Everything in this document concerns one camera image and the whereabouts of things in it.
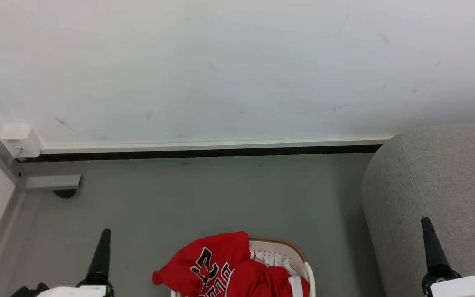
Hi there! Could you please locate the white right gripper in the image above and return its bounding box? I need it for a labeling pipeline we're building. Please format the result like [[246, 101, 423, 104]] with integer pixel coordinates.
[[421, 217, 475, 297]]

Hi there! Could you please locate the red jersey with white trim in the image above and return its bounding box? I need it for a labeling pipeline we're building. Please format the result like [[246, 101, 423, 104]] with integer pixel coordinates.
[[152, 231, 310, 297]]

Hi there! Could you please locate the white plastic wall box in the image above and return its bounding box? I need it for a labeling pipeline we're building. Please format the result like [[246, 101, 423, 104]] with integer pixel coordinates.
[[0, 125, 43, 159]]

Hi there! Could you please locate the white perforated laundry basket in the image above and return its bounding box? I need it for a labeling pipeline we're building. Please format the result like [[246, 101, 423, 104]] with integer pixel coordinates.
[[171, 236, 316, 297]]

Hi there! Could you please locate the white and black baseboard strip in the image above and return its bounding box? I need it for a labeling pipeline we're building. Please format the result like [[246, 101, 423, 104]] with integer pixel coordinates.
[[16, 136, 395, 163]]

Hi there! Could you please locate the grey fabric sofa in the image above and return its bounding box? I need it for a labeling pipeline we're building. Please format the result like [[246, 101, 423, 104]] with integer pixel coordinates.
[[360, 123, 475, 297]]

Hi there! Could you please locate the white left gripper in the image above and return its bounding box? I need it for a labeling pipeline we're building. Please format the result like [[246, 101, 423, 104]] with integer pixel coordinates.
[[10, 229, 115, 297]]

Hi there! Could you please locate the pale bluish white cloth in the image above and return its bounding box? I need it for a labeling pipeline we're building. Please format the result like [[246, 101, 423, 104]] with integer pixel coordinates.
[[253, 252, 301, 277]]

